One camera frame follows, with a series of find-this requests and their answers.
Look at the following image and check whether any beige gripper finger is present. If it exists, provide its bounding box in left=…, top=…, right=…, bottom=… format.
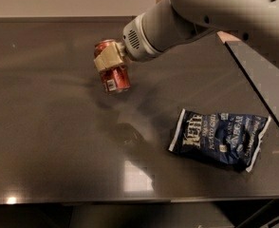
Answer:
left=94, top=41, right=123, bottom=72

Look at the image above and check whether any red coke can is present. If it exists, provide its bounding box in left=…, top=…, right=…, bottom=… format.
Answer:
left=98, top=39, right=131, bottom=94

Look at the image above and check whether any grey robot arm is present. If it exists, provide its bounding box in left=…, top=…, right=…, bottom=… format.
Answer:
left=94, top=0, right=279, bottom=71

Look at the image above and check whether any blue kettle chips bag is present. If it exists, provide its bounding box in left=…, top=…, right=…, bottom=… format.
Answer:
left=168, top=108, right=271, bottom=173

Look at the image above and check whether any grey side table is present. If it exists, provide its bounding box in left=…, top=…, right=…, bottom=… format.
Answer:
left=225, top=41, right=279, bottom=126

